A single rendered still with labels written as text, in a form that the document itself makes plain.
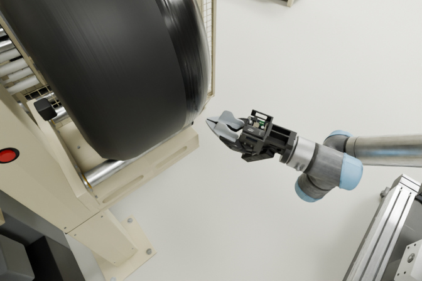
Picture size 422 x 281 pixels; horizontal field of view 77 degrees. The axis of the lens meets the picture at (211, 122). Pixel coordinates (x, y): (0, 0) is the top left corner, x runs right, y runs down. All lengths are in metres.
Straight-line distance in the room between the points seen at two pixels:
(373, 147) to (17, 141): 0.79
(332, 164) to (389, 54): 2.48
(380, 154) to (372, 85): 1.92
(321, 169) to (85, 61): 0.50
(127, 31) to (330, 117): 1.91
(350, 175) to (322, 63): 2.07
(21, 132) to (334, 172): 0.66
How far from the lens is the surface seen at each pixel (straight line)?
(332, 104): 2.30
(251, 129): 0.59
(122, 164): 0.77
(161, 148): 0.82
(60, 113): 0.95
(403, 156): 0.70
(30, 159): 0.74
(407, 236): 1.68
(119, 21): 0.44
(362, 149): 0.74
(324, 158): 0.62
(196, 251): 1.58
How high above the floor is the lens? 1.55
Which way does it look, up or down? 52 degrees down
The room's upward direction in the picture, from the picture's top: straight up
